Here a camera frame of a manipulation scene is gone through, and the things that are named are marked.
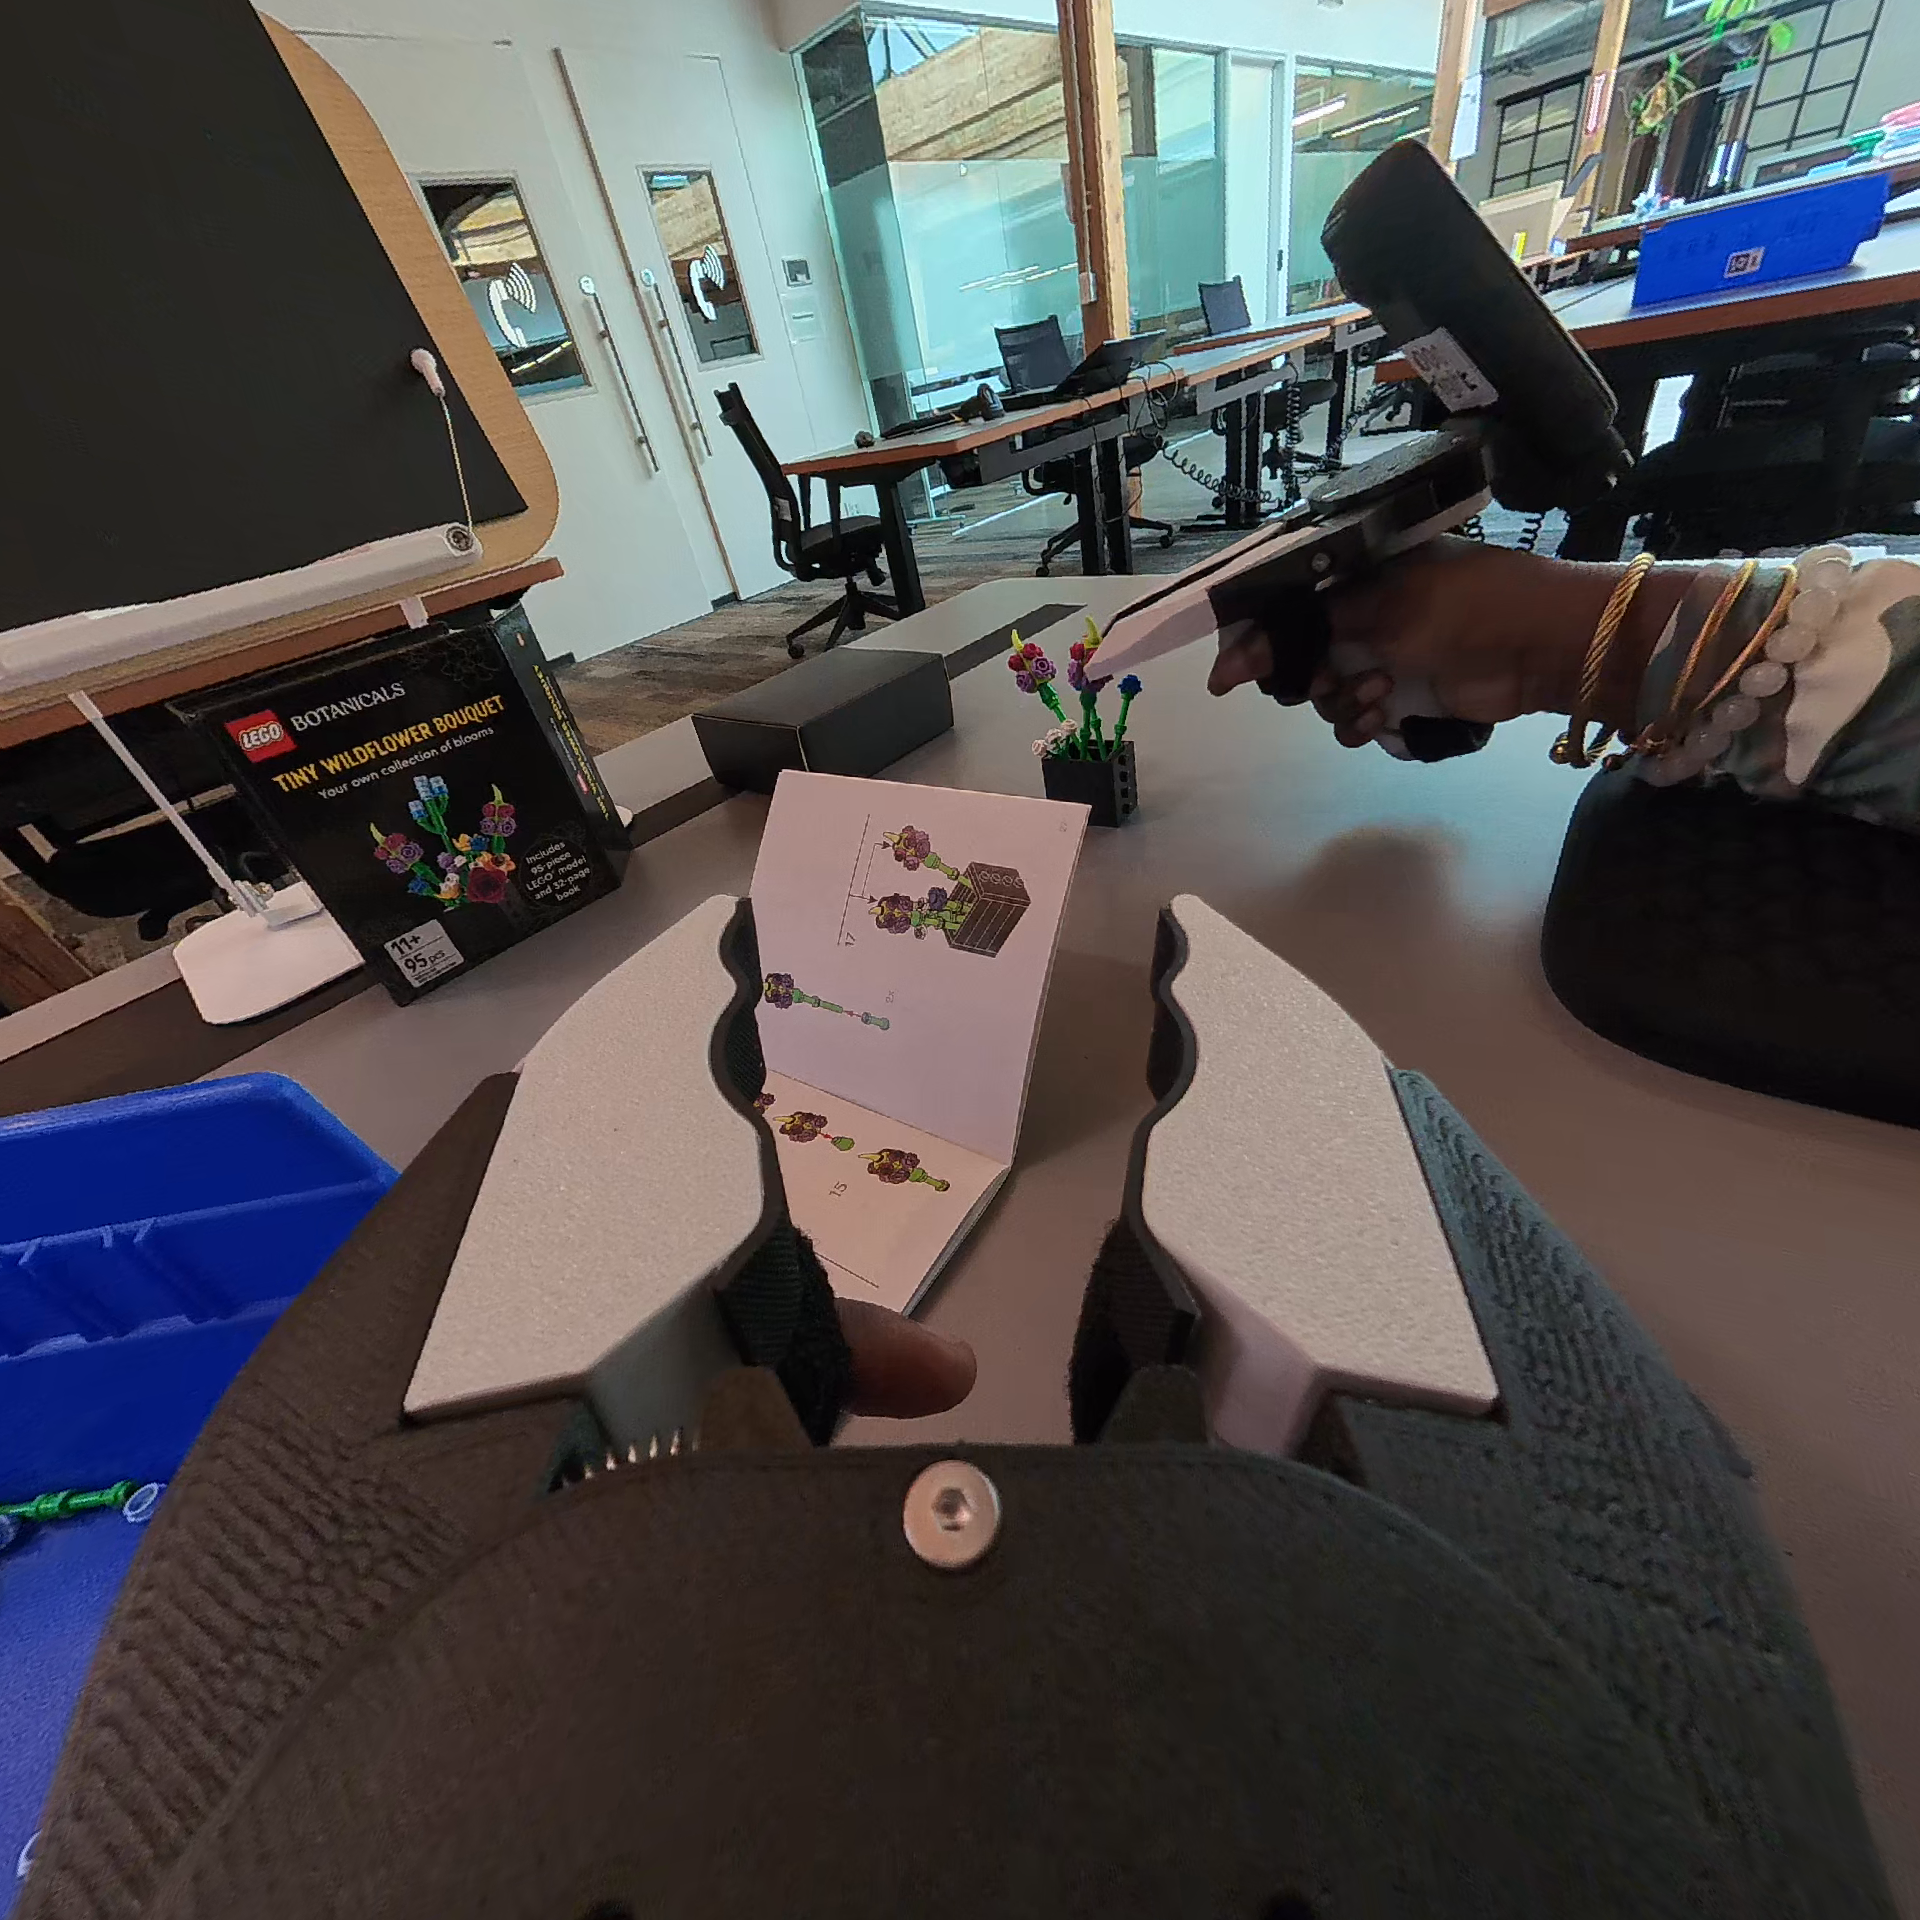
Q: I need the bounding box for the black wrist rest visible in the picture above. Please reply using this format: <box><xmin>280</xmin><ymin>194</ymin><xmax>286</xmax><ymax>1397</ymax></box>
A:
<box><xmin>1541</xmin><ymin>766</ymin><xmax>1920</xmax><ymax>1129</ymax></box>

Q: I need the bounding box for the person's right hand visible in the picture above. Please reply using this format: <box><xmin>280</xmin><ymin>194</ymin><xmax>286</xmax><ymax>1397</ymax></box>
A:
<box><xmin>1208</xmin><ymin>534</ymin><xmax>1637</xmax><ymax>761</ymax></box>

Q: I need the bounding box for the grey background desk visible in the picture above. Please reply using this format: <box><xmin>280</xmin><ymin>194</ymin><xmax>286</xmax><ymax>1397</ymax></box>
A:
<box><xmin>1375</xmin><ymin>206</ymin><xmax>1920</xmax><ymax>557</ymax></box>

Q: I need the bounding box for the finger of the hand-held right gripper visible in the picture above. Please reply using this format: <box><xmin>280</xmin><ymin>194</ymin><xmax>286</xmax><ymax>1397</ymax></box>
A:
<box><xmin>1081</xmin><ymin>429</ymin><xmax>1492</xmax><ymax>687</ymax></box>

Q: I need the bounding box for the instruction booklet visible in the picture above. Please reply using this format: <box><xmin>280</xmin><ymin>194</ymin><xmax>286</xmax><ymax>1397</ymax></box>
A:
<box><xmin>738</xmin><ymin>767</ymin><xmax>1095</xmax><ymax>1326</ymax></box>

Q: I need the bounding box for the black product box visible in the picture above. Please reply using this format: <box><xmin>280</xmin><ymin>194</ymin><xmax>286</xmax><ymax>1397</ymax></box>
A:
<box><xmin>172</xmin><ymin>607</ymin><xmax>634</xmax><ymax>1009</ymax></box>

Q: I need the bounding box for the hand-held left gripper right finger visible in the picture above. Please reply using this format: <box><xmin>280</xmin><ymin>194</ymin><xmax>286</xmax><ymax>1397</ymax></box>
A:
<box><xmin>1072</xmin><ymin>897</ymin><xmax>1501</xmax><ymax>1462</ymax></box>

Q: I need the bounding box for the wooden background desk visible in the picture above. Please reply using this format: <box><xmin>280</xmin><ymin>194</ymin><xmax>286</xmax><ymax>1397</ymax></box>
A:
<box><xmin>785</xmin><ymin>315</ymin><xmax>1352</xmax><ymax>625</ymax></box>

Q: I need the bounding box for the pile of toy brick pieces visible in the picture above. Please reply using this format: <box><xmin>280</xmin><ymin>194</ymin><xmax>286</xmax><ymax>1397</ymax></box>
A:
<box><xmin>0</xmin><ymin>1471</ymin><xmax>146</xmax><ymax>1538</ymax></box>

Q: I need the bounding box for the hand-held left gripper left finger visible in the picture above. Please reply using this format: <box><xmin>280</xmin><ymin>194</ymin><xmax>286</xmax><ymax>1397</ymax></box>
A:
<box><xmin>406</xmin><ymin>897</ymin><xmax>849</xmax><ymax>1450</ymax></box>

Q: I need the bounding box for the blue storage bin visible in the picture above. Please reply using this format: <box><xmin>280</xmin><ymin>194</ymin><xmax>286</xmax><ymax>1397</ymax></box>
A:
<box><xmin>0</xmin><ymin>1073</ymin><xmax>405</xmax><ymax>1920</ymax></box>
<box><xmin>1626</xmin><ymin>170</ymin><xmax>1894</xmax><ymax>318</ymax></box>

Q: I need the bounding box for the flat black box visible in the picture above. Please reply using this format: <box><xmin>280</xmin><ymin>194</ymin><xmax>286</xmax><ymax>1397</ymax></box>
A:
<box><xmin>695</xmin><ymin>647</ymin><xmax>959</xmax><ymax>798</ymax></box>

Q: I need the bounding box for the person's left hand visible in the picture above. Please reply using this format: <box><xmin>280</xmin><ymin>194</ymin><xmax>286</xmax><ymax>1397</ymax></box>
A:
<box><xmin>833</xmin><ymin>1306</ymin><xmax>980</xmax><ymax>1423</ymax></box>

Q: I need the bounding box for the gold bangle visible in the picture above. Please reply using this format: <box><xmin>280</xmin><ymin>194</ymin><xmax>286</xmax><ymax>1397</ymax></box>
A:
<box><xmin>1551</xmin><ymin>551</ymin><xmax>1657</xmax><ymax>770</ymax></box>
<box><xmin>1658</xmin><ymin>555</ymin><xmax>1807</xmax><ymax>758</ymax></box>

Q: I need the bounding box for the LEGO flower bouquet in pot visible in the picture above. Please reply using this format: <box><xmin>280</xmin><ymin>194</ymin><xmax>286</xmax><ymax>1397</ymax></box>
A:
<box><xmin>1006</xmin><ymin>631</ymin><xmax>1146</xmax><ymax>830</ymax></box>

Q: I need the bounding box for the black office chair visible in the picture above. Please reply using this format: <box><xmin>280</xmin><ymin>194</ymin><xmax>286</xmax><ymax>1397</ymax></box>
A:
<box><xmin>710</xmin><ymin>382</ymin><xmax>897</xmax><ymax>663</ymax></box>
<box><xmin>992</xmin><ymin>314</ymin><xmax>1098</xmax><ymax>406</ymax></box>

